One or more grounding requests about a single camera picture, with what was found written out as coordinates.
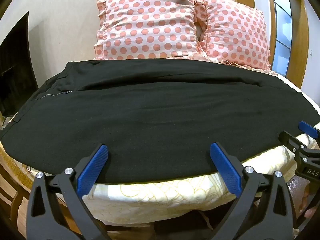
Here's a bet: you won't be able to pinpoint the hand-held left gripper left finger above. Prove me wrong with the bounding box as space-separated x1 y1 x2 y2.
26 144 109 240

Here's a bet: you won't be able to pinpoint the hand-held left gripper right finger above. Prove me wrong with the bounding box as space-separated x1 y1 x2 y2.
209 142 297 240

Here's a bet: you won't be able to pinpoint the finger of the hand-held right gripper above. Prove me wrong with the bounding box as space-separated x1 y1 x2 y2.
299 121 320 138
279 130 320 165

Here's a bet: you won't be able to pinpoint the black pants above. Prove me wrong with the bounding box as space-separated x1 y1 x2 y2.
0 60 320 183

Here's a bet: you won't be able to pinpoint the person's right hand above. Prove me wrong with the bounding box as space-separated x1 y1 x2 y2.
305 206 319 218

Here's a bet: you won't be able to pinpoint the yellow patterned bed sheet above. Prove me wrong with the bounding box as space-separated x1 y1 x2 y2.
0 71 320 227

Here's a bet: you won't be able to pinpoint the glass window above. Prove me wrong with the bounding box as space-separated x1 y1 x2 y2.
271 0 293 77

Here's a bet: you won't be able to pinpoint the pink polka dot pillow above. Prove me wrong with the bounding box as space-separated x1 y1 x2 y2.
194 0 272 71
93 0 200 61

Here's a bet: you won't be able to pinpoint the dark wooden cabinet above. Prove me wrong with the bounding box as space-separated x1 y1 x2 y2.
0 11 38 118

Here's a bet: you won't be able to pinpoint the wooden bed frame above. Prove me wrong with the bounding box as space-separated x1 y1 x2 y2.
0 142 83 240

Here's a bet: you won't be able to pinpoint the wooden window frame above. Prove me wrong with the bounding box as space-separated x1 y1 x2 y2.
234 0 309 95

